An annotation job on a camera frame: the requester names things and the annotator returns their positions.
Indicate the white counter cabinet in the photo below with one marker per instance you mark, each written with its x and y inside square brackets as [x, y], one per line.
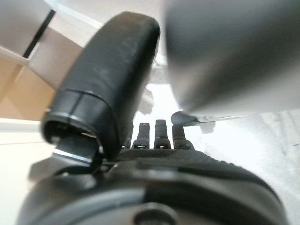
[21, 23]

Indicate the white fridge drawer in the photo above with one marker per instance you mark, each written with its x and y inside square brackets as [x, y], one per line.
[222, 47]

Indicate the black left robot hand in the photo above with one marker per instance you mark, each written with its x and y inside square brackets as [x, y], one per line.
[164, 187]

